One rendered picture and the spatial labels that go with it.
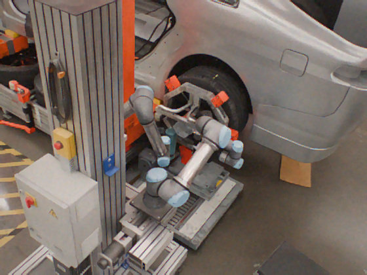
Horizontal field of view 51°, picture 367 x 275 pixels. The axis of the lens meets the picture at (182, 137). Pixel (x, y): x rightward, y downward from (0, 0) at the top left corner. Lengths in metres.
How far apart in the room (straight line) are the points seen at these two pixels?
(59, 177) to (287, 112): 1.58
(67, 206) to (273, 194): 2.32
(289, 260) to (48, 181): 1.71
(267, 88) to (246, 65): 0.21
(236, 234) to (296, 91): 1.32
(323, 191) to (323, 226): 0.44
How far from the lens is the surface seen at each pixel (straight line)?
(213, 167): 3.45
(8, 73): 4.34
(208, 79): 2.78
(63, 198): 1.81
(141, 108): 2.21
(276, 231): 3.40
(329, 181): 4.03
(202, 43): 2.82
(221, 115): 2.72
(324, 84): 2.56
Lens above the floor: 2.56
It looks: 39 degrees down
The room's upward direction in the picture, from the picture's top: 6 degrees clockwise
